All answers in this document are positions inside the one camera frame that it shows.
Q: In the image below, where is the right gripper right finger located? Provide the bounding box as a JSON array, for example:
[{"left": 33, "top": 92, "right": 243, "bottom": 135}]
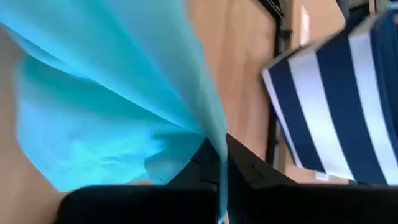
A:
[{"left": 226, "top": 133, "right": 398, "bottom": 224}]

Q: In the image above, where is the navy white-striped fabric bin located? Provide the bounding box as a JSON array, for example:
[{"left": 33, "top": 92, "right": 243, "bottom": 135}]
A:
[{"left": 261, "top": 9, "right": 398, "bottom": 187}]

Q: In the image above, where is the teal garment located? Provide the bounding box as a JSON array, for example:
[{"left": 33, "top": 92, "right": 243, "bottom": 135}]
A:
[{"left": 0, "top": 0, "right": 229, "bottom": 223}]

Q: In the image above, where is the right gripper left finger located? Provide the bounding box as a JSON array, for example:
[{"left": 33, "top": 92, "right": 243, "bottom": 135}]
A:
[{"left": 57, "top": 138, "right": 220, "bottom": 224}]

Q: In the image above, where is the light wooden desk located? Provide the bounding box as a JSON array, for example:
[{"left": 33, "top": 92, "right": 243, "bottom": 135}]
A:
[{"left": 287, "top": 0, "right": 346, "bottom": 57}]

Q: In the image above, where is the white rectangular plate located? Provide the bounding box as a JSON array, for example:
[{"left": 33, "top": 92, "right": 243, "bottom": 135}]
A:
[{"left": 299, "top": 4, "right": 312, "bottom": 48}]

